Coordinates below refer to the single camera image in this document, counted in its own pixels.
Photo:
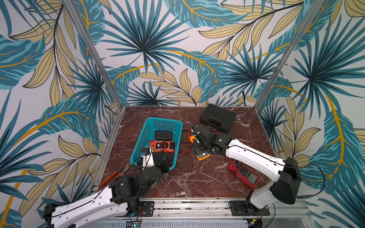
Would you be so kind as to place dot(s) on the black plastic tool case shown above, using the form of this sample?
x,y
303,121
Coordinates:
x,y
218,117

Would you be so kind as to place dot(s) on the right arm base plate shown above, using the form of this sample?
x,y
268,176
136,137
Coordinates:
x,y
243,208

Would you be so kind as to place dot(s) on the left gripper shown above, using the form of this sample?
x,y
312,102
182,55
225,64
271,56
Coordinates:
x,y
165,164

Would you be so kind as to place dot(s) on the orange black multimeter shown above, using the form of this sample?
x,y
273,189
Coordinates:
x,y
163,146

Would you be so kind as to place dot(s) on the yellow multimeter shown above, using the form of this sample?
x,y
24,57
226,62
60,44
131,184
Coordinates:
x,y
198,149

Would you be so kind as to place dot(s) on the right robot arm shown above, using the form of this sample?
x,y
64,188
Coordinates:
x,y
284,175

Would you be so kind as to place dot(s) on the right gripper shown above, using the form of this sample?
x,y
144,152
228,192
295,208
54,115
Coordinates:
x,y
200,138

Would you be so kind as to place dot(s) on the orange handled pliers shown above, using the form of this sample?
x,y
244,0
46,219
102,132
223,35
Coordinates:
x,y
116,174

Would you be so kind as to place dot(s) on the small black case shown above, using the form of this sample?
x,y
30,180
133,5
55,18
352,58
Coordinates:
x,y
163,135

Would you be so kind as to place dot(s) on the red grey multimeter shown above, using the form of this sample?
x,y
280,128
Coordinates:
x,y
244,173

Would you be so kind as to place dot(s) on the aluminium front rail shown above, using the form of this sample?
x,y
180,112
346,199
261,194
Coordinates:
x,y
217,208

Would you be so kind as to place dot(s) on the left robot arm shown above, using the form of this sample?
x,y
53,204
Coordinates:
x,y
120,198

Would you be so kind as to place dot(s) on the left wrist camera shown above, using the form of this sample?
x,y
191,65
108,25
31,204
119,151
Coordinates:
x,y
146,158

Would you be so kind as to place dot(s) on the teal plastic basket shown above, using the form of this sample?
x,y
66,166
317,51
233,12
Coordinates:
x,y
151,125

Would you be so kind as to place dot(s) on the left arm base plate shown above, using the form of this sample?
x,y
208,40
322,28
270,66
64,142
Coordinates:
x,y
146,209

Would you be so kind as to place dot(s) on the red multimeter face down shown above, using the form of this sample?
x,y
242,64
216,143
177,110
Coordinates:
x,y
185,144

